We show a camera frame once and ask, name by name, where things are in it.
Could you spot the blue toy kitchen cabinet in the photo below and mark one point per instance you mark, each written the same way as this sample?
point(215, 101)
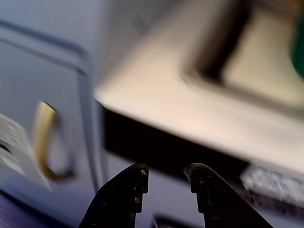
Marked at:
point(71, 31)

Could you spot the white paper label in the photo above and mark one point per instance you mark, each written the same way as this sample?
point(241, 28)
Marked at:
point(14, 147)

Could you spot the green object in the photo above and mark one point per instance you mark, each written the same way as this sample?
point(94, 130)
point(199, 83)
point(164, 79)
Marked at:
point(298, 54)

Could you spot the white ribbed plastic part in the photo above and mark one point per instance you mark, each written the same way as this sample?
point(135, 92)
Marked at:
point(273, 185)

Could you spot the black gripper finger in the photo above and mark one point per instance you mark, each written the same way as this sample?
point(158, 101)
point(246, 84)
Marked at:
point(218, 199)
point(118, 197)

